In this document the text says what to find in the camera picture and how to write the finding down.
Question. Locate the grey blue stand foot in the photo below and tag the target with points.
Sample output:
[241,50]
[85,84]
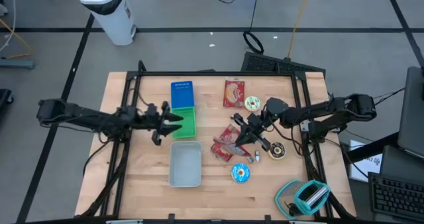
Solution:
[16,64]

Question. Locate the white paper sheet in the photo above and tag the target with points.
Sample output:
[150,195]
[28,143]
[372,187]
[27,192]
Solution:
[364,166]

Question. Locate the teal oval mesh sieve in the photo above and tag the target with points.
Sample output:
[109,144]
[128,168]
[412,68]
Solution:
[281,197]

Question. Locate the black chair base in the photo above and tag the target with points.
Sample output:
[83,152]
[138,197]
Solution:
[5,98]

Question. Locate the white frosted toy donut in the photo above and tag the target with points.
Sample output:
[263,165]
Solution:
[252,103]

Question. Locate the large red snack packet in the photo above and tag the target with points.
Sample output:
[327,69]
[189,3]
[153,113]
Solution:
[234,93]

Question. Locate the green plastic bin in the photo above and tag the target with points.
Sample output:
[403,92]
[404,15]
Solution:
[189,131]

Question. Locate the white trash bin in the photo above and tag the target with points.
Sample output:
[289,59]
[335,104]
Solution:
[109,15]

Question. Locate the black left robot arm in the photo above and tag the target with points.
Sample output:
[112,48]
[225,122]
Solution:
[79,113]

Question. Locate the black metal table frame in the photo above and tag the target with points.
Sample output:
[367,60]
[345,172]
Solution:
[215,74]

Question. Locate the white flat bar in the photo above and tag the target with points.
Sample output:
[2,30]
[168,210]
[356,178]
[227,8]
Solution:
[308,222]
[124,222]

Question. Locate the black table clamp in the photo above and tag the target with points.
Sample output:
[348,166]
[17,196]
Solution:
[267,218]
[171,217]

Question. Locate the blue plastic bin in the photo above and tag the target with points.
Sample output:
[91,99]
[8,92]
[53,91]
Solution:
[182,94]

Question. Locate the blue frosted toy donut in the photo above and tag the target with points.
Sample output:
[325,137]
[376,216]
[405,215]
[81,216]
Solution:
[240,173]

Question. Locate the small grey black plug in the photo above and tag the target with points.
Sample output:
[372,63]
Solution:
[250,159]
[257,156]

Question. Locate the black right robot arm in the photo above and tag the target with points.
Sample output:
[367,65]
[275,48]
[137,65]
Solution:
[318,113]

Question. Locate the person's shoe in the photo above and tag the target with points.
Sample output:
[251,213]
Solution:
[2,9]

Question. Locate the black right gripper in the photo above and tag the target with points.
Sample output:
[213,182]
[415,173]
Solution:
[255,123]

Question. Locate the black keyboard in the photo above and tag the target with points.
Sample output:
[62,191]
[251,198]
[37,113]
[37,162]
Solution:
[397,197]

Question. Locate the small red snack packet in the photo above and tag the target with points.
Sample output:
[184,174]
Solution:
[221,152]

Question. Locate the teal frame metal roller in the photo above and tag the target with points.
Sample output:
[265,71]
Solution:
[318,195]

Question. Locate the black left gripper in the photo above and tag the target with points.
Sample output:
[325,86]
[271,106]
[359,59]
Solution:
[150,118]

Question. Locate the dark grey flat device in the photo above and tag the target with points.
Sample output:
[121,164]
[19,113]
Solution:
[404,166]

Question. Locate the chocolate frosted toy donut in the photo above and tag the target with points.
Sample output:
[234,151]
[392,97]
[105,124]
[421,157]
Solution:
[277,151]

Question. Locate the black perforated panel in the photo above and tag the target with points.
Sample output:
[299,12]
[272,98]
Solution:
[265,63]

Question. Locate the black slanted bar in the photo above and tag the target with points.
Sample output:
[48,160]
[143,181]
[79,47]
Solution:
[371,148]

